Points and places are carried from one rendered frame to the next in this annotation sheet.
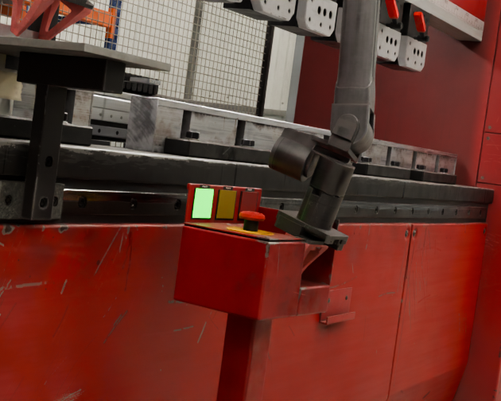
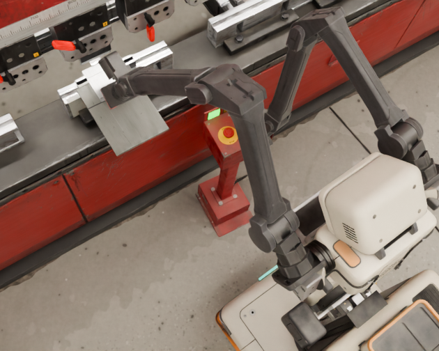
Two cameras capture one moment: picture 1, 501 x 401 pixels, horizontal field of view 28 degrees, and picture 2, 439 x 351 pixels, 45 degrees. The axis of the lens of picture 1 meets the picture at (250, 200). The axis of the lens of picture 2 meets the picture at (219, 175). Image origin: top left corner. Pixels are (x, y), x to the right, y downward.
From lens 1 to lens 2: 1.72 m
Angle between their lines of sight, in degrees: 65
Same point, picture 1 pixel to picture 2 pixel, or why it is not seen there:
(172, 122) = (228, 32)
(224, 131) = (271, 11)
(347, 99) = (272, 115)
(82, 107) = (166, 62)
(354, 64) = (278, 102)
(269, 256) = (224, 159)
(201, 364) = not seen: hidden behind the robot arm
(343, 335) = not seen: hidden behind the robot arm
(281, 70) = not seen: outside the picture
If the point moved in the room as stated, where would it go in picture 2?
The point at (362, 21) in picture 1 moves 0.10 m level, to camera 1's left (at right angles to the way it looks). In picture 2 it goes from (286, 88) to (255, 73)
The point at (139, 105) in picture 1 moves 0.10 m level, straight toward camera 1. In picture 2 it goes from (210, 26) to (199, 49)
